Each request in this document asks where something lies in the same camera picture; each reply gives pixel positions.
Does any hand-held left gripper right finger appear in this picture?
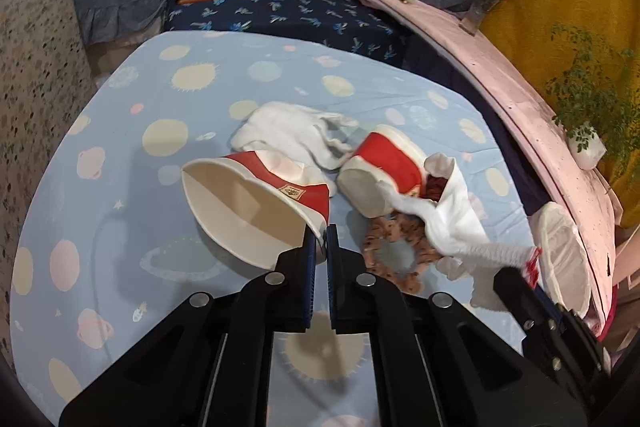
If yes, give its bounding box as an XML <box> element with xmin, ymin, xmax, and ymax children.
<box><xmin>325</xmin><ymin>225</ymin><xmax>589</xmax><ymax>427</ymax></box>

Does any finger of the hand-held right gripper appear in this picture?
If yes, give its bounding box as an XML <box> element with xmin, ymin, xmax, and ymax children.
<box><xmin>492</xmin><ymin>264</ymin><xmax>612</xmax><ymax>390</ymax></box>

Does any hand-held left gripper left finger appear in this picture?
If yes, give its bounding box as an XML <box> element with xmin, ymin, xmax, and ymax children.
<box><xmin>59</xmin><ymin>226</ymin><xmax>318</xmax><ymax>427</ymax></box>

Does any white lined trash bin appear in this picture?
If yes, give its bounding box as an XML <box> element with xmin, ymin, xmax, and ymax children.
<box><xmin>530</xmin><ymin>201</ymin><xmax>593</xmax><ymax>318</ymax></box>

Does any leopard-print scrunchie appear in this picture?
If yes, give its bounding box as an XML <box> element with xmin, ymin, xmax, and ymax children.
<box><xmin>362</xmin><ymin>213</ymin><xmax>446</xmax><ymax>294</ymax></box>

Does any white cloth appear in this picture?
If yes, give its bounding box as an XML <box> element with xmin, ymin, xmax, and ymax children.
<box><xmin>385</xmin><ymin>152</ymin><xmax>543</xmax><ymax>310</ymax></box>
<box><xmin>230</xmin><ymin>102</ymin><xmax>361</xmax><ymax>170</ymax></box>

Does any large red paper cup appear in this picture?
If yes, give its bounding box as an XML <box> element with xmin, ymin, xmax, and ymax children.
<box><xmin>181</xmin><ymin>149</ymin><xmax>332</xmax><ymax>272</ymax></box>

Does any small red paper cup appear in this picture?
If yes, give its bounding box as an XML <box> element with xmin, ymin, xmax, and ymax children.
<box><xmin>337</xmin><ymin>124</ymin><xmax>428</xmax><ymax>219</ymax></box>

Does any blue planet-print blanket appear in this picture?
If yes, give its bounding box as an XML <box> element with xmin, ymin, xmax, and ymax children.
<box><xmin>10</xmin><ymin>31</ymin><xmax>538</xmax><ymax>427</ymax></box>

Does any green plant in white pot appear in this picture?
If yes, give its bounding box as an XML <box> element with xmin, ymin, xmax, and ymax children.
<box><xmin>545</xmin><ymin>24</ymin><xmax>640</xmax><ymax>170</ymax></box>

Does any pink sheet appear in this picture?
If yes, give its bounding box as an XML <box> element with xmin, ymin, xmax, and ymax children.
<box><xmin>342</xmin><ymin>0</ymin><xmax>626</xmax><ymax>333</ymax></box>

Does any dark blue patterned cloth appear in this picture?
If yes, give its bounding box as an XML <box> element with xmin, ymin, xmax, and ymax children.
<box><xmin>165</xmin><ymin>0</ymin><xmax>408</xmax><ymax>70</ymax></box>

